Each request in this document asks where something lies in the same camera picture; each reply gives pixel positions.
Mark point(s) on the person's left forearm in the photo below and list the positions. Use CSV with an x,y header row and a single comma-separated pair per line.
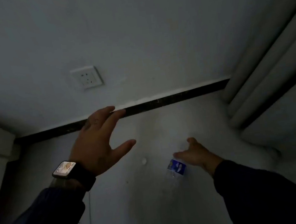
x,y
40,219

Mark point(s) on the person's right thumb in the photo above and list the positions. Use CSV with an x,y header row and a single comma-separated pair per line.
x,y
182,154

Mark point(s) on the person's left thumb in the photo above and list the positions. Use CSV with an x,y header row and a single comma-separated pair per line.
x,y
124,149

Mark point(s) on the black smartwatch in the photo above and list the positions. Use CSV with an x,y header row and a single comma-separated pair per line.
x,y
72,172

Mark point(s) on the white curtain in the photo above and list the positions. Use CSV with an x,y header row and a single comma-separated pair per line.
x,y
266,58

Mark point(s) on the white wall socket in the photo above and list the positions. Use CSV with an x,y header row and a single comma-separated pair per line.
x,y
87,77

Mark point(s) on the black baseboard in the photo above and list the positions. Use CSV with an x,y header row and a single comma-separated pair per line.
x,y
162,101

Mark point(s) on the clear bottle with blue label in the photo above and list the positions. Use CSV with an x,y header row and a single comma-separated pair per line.
x,y
176,167

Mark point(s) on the white bottle cap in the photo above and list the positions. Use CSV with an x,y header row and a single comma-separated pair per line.
x,y
144,161

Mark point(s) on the person's right forearm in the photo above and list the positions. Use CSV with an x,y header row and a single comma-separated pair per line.
x,y
265,195

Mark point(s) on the person's left middle finger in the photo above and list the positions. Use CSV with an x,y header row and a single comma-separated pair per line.
x,y
102,113

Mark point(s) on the person's right hand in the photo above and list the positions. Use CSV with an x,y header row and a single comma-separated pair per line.
x,y
198,155

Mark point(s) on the person's left hand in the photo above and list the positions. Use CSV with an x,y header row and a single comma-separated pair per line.
x,y
93,147

